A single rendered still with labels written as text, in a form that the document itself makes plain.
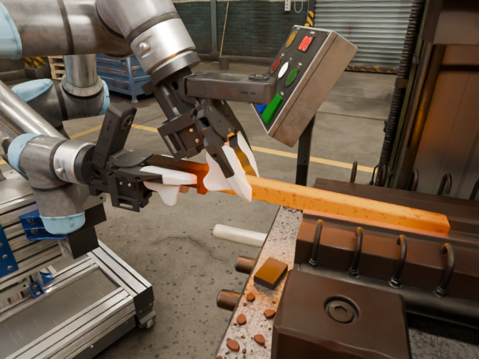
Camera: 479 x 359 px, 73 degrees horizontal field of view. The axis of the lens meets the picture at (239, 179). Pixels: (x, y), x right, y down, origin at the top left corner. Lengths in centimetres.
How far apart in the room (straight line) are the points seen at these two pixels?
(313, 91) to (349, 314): 59
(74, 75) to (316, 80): 68
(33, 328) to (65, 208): 87
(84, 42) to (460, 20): 44
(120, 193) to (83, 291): 103
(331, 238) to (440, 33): 24
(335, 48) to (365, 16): 747
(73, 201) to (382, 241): 54
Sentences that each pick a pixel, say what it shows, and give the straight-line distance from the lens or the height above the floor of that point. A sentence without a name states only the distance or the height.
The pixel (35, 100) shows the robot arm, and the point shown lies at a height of 101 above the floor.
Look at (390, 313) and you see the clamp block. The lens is 37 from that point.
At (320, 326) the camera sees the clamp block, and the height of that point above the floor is 98.
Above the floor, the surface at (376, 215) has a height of 101.
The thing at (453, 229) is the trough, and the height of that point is 99.
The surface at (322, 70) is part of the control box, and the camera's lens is 83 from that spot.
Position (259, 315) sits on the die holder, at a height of 91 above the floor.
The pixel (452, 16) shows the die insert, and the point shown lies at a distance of 37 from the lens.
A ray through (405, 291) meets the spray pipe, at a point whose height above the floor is 97.
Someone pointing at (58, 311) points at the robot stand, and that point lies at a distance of 152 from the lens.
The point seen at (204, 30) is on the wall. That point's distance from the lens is 980.
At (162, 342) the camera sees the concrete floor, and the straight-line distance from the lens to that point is 156.
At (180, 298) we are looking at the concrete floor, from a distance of 170.
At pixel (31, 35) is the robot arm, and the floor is 121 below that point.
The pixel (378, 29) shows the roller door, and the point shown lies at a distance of 828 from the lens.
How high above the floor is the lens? 124
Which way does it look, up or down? 27 degrees down
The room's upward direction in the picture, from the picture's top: straight up
